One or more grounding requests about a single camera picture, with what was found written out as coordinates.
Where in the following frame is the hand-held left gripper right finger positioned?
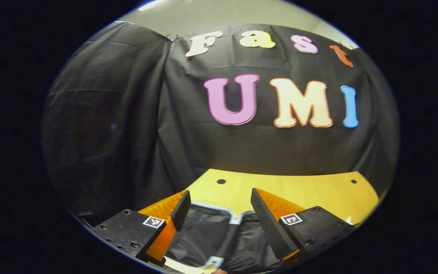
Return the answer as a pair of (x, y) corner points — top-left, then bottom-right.
(250, 188), (356, 263)

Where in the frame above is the black backdrop cloth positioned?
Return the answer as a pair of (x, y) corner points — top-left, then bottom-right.
(41, 21), (400, 225)

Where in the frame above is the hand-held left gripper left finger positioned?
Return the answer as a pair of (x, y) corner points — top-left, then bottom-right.
(92, 190), (192, 266)

